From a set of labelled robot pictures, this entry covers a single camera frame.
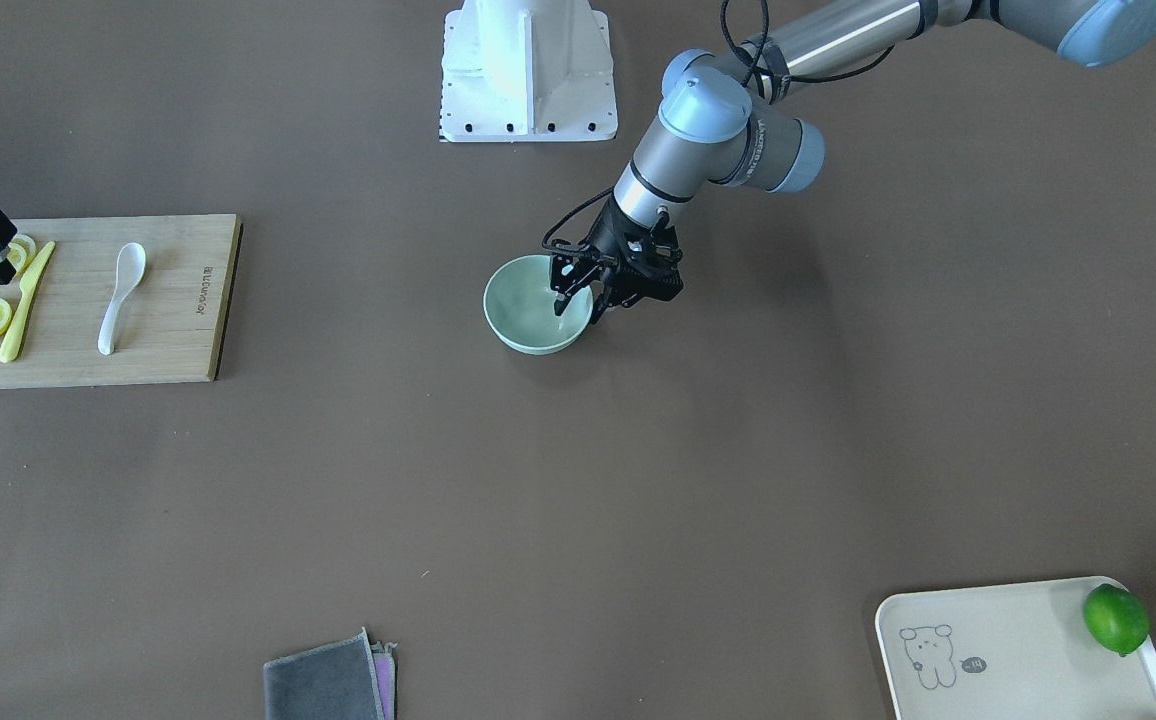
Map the pale green bowl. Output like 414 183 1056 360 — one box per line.
483 255 595 355

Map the white ceramic spoon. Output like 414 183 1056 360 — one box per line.
95 242 147 356

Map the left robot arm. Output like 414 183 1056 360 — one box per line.
542 1 1156 322

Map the green lime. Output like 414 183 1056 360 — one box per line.
1082 582 1151 656

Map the grey folded cloth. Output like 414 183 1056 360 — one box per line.
264 629 398 719

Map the cream tray with bear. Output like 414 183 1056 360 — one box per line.
874 577 1156 719

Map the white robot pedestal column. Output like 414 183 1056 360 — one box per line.
438 1 618 143

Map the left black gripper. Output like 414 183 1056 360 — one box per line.
549 192 684 325

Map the upper lemon slice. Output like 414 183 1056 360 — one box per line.
5 233 37 279

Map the yellow plastic knife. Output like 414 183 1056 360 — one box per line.
0 242 55 363

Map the bamboo cutting board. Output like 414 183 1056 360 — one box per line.
0 214 243 389

